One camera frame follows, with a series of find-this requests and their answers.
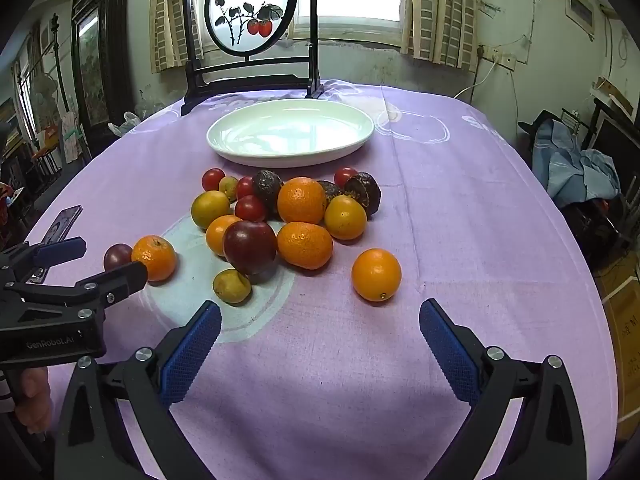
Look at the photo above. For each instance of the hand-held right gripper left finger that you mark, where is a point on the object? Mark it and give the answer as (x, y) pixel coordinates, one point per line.
(192, 355)

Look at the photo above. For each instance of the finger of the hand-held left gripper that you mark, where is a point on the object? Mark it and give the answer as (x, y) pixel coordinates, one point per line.
(60, 251)
(120, 280)

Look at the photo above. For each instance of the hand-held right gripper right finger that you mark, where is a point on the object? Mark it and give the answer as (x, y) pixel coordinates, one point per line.
(445, 350)

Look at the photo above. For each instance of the small dark red plum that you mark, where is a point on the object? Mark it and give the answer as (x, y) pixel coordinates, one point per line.
(116, 256)

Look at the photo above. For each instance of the orange tangerine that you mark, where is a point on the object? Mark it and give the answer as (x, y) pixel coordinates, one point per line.
(301, 201)
(305, 245)
(156, 257)

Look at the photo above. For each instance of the small green kiwi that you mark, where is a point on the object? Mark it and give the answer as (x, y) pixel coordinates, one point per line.
(231, 286)

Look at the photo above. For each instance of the small smooth orange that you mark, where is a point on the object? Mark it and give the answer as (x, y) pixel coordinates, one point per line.
(217, 235)
(376, 275)

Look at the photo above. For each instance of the large dark red plum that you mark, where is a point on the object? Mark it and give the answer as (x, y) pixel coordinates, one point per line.
(250, 246)

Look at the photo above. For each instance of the yellow-green plum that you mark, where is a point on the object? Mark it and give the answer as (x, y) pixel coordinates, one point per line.
(229, 188)

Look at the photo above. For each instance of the red cherry tomato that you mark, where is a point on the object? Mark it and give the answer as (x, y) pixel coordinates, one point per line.
(244, 187)
(344, 176)
(213, 179)
(250, 208)

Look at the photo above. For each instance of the yellow-orange tomato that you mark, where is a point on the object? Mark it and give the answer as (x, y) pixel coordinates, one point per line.
(345, 217)

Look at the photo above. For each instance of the white oval plate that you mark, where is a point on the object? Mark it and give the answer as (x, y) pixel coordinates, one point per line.
(290, 130)

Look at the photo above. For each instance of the person's left hand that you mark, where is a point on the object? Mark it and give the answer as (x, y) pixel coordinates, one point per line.
(35, 400)

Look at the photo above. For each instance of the smartphone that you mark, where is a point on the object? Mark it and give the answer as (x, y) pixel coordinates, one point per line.
(65, 220)

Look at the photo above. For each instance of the purple printed tablecloth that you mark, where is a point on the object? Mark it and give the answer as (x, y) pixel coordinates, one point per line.
(450, 235)

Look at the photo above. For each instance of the white plastic bag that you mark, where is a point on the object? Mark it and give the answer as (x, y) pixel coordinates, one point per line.
(125, 124)

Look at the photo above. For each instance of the standing fan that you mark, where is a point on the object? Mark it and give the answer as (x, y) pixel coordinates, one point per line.
(45, 95)

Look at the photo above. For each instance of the dark wrinkled passion fruit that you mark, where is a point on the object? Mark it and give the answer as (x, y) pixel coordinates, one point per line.
(267, 187)
(364, 192)
(331, 191)

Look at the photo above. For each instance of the cardboard box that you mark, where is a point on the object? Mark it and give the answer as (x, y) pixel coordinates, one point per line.
(625, 340)

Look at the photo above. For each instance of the dark wooden cabinet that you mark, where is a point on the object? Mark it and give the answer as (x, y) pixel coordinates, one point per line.
(117, 35)

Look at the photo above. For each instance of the blue crumpled cloth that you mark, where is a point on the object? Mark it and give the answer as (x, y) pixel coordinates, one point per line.
(575, 165)

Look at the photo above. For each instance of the black hat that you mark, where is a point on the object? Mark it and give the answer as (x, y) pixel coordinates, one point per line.
(537, 125)

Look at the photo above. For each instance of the round painted screen black stand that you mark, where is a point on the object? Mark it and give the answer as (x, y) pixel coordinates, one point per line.
(250, 67)

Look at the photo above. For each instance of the checked beige curtain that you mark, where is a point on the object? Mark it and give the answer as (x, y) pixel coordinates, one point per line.
(172, 15)
(442, 10)

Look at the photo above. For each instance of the black monitor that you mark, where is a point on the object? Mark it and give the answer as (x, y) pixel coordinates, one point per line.
(617, 137)

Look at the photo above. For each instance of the white wall outlet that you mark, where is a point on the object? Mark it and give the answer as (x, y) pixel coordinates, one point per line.
(500, 57)

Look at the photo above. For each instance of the white wall box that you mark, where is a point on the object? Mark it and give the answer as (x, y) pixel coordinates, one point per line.
(580, 10)

